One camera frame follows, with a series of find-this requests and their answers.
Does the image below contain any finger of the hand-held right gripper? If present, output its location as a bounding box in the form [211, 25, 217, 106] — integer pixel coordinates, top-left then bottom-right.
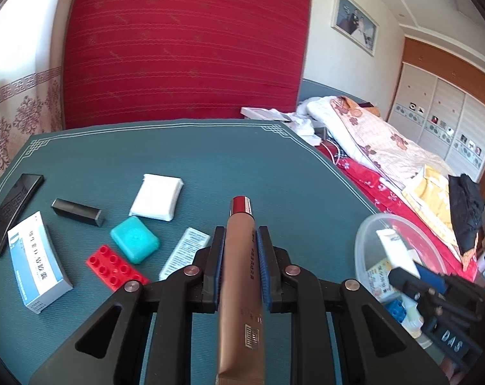
[388, 267, 439, 309]
[412, 261, 485, 301]

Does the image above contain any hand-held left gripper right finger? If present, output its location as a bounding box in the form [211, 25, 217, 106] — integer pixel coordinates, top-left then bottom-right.
[256, 226, 447, 385]

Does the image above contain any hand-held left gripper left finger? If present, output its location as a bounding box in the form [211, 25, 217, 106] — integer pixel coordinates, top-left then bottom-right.
[28, 226, 227, 385]

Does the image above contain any rose gold cosmetic tube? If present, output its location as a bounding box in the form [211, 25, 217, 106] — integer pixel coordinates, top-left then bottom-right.
[216, 196, 266, 385]

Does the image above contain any white printed small box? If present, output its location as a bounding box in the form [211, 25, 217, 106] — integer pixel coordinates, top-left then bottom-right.
[158, 227, 212, 282]

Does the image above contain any clear plastic bowl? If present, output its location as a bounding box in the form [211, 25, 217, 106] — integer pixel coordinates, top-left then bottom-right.
[355, 213, 448, 346]

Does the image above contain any teal dental floss case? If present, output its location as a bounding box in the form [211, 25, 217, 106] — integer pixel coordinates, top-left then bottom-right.
[110, 216, 161, 265]

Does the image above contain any white tissue pack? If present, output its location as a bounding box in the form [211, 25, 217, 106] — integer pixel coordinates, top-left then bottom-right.
[129, 173, 185, 222]

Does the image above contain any red building brick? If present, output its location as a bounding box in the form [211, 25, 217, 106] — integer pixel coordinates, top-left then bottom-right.
[86, 244, 151, 293]

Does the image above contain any black lipstick case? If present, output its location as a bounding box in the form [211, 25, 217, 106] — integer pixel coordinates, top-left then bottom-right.
[51, 198, 105, 226]

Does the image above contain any blue white medicine box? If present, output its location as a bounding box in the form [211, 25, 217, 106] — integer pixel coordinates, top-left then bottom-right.
[7, 211, 74, 314]

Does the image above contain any teal cloth-covered desktop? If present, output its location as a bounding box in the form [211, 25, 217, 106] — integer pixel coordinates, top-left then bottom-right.
[0, 118, 381, 385]

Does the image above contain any blue building brick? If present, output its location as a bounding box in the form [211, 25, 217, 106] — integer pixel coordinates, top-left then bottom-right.
[385, 299, 409, 323]

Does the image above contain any black cloth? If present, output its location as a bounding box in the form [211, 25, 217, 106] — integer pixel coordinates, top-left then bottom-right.
[448, 173, 485, 255]

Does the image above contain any yellow cloth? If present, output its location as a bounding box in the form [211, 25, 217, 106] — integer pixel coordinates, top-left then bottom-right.
[401, 164, 464, 257]

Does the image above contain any red floral bed sheet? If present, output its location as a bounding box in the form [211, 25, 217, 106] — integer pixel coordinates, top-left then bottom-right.
[317, 140, 480, 285]

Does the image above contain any floral quilt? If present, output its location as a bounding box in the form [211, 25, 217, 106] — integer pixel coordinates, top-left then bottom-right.
[307, 95, 457, 193]

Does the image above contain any white crumpled cloth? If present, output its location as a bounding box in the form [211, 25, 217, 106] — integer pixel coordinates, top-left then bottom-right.
[286, 106, 327, 147]

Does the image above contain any white panelled wardrobe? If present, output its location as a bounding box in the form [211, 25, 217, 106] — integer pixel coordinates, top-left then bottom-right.
[387, 36, 485, 193]

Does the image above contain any blue grey bed headboard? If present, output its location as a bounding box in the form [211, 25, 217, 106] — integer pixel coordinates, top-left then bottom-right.
[296, 78, 371, 107]

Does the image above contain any black smartphone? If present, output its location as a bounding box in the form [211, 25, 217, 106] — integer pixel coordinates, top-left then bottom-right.
[0, 173, 45, 257]

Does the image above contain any red headboard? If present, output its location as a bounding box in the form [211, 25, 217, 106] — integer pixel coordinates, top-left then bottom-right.
[62, 0, 312, 131]

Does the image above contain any patterned white curtain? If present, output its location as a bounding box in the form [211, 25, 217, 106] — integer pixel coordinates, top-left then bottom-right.
[0, 0, 83, 201]

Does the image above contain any white cable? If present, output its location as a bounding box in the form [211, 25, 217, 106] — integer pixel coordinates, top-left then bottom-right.
[327, 138, 347, 167]

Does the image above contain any framed wall picture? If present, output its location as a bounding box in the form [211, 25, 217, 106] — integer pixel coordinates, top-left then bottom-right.
[331, 0, 379, 57]

